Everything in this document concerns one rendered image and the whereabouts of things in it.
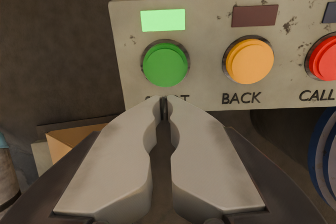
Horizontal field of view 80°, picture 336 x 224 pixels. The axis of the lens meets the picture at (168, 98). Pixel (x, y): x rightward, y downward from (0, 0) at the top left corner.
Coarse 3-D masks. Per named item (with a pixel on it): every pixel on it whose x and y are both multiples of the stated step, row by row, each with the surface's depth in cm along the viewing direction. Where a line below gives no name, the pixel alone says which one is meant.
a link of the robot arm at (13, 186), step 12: (0, 132) 52; (0, 144) 49; (0, 156) 48; (0, 168) 47; (12, 168) 51; (0, 180) 47; (12, 180) 50; (0, 192) 47; (12, 192) 49; (0, 204) 46
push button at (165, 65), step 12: (156, 48) 17; (168, 48) 17; (144, 60) 18; (156, 60) 17; (168, 60) 17; (180, 60) 17; (144, 72) 18; (156, 72) 18; (168, 72) 18; (180, 72) 18; (156, 84) 19; (168, 84) 18
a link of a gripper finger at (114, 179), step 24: (120, 120) 10; (144, 120) 10; (96, 144) 8; (120, 144) 8; (144, 144) 9; (96, 168) 7; (120, 168) 7; (144, 168) 7; (72, 192) 6; (96, 192) 6; (120, 192) 6; (144, 192) 7; (72, 216) 6; (96, 216) 6; (120, 216) 7
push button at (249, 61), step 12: (240, 48) 17; (252, 48) 17; (264, 48) 17; (228, 60) 18; (240, 60) 17; (252, 60) 17; (264, 60) 17; (228, 72) 18; (240, 72) 18; (252, 72) 18; (264, 72) 18
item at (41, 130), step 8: (72, 120) 81; (80, 120) 80; (88, 120) 80; (96, 120) 80; (104, 120) 80; (40, 128) 81; (48, 128) 80; (56, 128) 80; (64, 128) 80; (40, 136) 81
